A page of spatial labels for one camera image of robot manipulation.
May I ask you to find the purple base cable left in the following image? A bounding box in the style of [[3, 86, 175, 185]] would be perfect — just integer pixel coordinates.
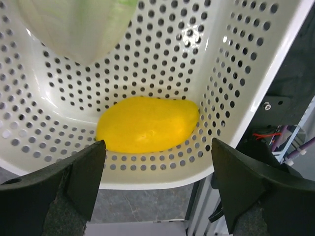
[[270, 125, 315, 160]]

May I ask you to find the white perforated plastic basket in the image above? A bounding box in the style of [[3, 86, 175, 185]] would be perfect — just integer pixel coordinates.
[[0, 0, 313, 190]]

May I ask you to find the green lettuce head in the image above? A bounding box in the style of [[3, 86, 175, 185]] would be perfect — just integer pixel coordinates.
[[12, 0, 137, 64]]

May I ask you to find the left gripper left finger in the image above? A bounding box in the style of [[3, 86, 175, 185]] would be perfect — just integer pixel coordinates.
[[0, 141, 106, 236]]

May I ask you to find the yellow lemon fruit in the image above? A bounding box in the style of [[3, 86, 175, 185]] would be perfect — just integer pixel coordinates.
[[95, 96, 199, 154]]

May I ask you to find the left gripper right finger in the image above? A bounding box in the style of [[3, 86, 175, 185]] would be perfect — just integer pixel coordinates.
[[211, 138, 315, 236]]

